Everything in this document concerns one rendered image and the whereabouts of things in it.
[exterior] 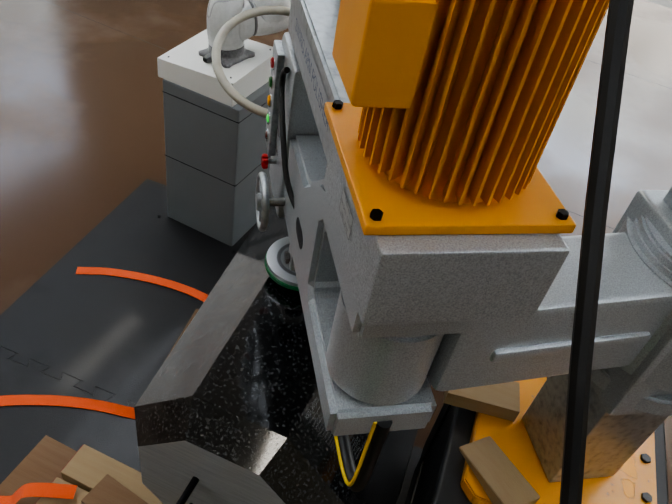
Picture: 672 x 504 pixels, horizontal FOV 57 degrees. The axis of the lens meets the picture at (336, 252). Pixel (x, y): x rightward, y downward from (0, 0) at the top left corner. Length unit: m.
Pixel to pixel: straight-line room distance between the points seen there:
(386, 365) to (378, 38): 0.56
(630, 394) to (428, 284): 0.73
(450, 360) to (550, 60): 0.56
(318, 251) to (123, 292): 1.87
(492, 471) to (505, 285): 0.94
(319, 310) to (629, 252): 0.60
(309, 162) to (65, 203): 2.30
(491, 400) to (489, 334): 0.74
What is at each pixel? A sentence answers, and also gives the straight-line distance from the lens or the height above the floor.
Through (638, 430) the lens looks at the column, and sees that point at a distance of 1.69.
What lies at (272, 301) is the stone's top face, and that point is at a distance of 1.83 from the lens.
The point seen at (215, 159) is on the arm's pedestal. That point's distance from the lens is 2.94.
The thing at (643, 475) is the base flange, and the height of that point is 0.78.
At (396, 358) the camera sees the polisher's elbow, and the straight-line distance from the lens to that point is 1.03.
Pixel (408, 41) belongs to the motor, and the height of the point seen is 1.94.
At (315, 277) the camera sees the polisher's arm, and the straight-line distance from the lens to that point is 1.26.
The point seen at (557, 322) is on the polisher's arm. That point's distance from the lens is 1.13.
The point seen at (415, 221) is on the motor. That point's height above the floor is 1.74.
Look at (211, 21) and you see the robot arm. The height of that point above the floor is 1.08.
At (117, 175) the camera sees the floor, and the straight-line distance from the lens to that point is 3.69.
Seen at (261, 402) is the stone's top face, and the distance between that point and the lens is 1.62.
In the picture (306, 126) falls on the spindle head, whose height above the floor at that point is 1.43.
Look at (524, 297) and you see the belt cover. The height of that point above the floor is 1.64.
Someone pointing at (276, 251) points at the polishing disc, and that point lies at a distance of 1.90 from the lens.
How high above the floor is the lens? 2.20
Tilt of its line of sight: 42 degrees down
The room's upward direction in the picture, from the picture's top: 12 degrees clockwise
